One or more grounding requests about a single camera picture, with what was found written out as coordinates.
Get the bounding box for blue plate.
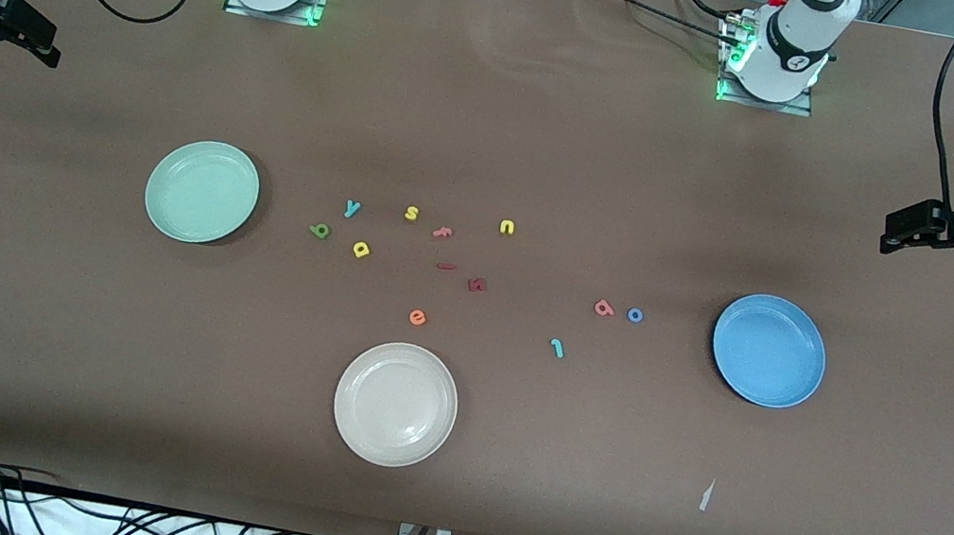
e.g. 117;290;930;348
702;287;836;416

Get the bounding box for green plate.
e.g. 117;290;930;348
138;131;267;253

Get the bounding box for brown table cover sheet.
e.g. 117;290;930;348
0;0;954;535

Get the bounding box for beige plate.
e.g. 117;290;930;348
324;334;467;477

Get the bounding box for black cable on table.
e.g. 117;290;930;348
661;0;750;26
586;0;744;40

